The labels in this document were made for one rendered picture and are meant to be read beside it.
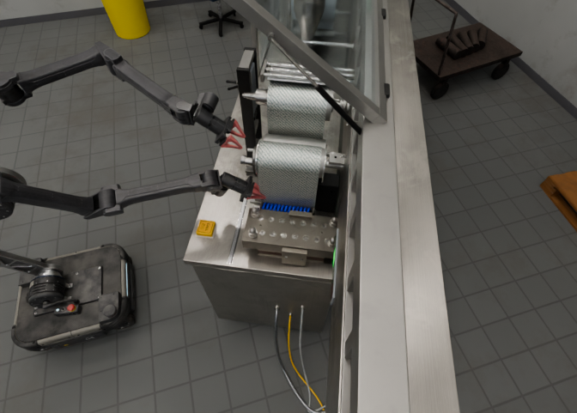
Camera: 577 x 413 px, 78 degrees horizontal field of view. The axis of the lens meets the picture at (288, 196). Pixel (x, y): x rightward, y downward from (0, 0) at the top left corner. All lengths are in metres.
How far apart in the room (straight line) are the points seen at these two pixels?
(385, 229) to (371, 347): 0.24
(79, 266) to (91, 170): 1.05
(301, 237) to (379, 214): 0.70
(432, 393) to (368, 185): 0.46
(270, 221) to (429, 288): 0.74
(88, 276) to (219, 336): 0.87
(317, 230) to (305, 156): 0.32
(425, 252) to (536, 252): 2.15
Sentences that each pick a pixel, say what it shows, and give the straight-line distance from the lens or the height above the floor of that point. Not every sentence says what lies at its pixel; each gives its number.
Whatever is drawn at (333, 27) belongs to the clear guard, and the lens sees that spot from 1.07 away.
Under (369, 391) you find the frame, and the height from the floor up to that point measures 1.65.
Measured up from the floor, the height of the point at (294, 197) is 1.09.
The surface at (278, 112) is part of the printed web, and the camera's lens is 1.46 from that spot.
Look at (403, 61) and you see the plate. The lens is 1.61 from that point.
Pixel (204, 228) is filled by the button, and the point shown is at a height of 0.92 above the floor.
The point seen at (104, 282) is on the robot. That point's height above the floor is 0.24.
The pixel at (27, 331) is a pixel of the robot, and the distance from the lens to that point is 2.56.
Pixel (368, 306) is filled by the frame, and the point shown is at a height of 1.65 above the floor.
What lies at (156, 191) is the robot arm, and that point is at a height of 1.21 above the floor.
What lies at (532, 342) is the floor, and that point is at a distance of 2.81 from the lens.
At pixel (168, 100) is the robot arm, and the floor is 1.45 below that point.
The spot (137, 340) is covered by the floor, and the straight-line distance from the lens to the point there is 2.52.
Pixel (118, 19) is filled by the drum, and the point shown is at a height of 0.24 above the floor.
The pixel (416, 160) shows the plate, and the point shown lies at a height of 1.44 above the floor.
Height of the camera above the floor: 2.29
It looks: 54 degrees down
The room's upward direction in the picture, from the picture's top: 1 degrees clockwise
